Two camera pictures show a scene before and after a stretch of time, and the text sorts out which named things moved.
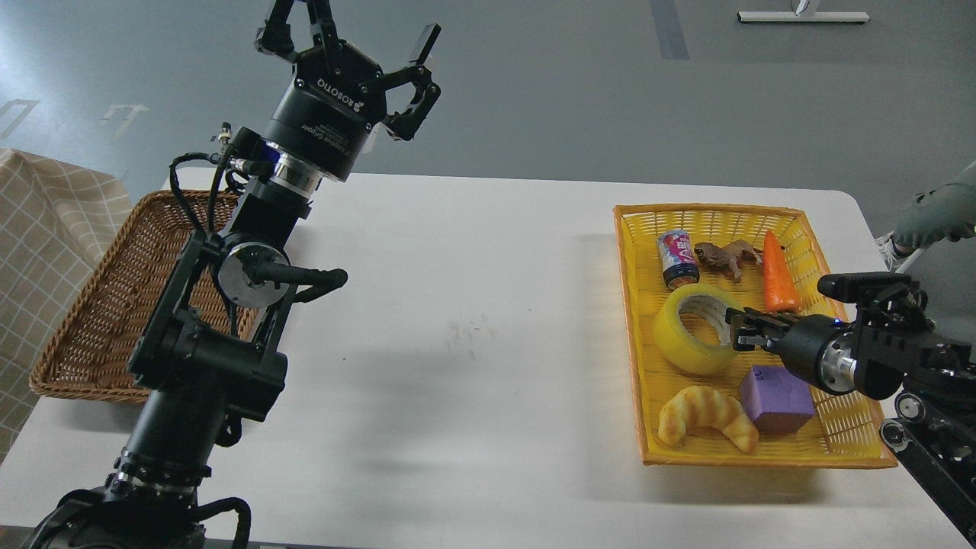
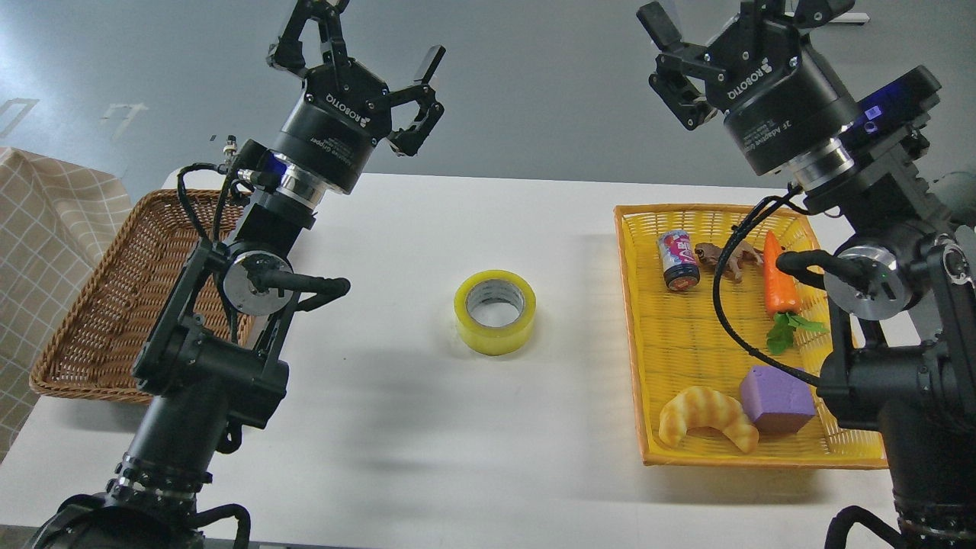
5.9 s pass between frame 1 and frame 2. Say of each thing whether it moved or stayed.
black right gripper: moved
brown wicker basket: stayed
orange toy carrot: stayed
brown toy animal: stayed
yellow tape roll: moved
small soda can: stayed
